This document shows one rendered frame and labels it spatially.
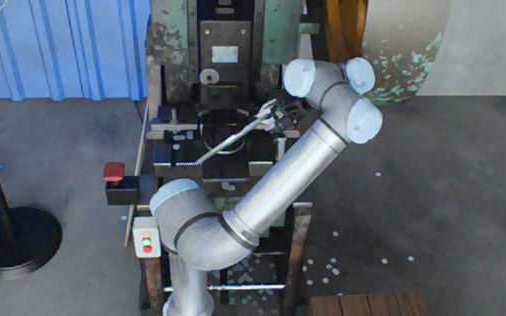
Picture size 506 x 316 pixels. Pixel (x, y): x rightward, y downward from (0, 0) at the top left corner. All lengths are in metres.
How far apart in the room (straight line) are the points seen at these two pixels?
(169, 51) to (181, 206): 0.57
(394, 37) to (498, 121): 2.20
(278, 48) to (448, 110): 1.95
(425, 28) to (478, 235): 1.60
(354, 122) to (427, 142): 2.13
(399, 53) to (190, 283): 0.71
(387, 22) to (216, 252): 0.61
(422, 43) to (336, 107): 0.34
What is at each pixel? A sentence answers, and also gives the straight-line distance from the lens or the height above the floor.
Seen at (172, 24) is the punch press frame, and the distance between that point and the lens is 1.62.
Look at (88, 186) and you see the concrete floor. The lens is 2.87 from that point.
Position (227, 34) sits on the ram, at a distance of 1.69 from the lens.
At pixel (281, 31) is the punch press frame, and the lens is 1.64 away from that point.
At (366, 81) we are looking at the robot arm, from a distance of 1.27.
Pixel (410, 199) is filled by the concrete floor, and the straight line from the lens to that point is 2.89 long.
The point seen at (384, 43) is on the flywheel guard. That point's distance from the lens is 1.37.
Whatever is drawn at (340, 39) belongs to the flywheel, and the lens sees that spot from 1.87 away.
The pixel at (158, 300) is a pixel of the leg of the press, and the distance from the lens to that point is 2.20.
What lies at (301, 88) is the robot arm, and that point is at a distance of 1.19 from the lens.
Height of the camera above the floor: 1.99
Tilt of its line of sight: 42 degrees down
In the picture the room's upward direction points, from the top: 3 degrees clockwise
